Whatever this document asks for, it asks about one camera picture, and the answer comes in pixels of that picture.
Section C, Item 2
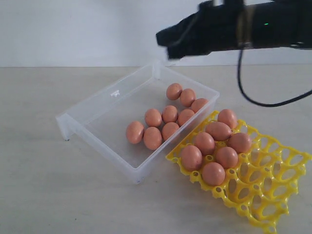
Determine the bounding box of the yellow plastic egg tray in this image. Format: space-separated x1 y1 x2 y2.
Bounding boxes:
166 111 312 234

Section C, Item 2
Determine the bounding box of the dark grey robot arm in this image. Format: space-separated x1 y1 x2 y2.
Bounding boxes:
156 0 312 59

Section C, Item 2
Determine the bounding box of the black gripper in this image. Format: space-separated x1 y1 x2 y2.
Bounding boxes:
156 0 244 59

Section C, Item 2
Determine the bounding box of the clear plastic bin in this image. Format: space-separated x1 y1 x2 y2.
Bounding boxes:
56 62 220 184

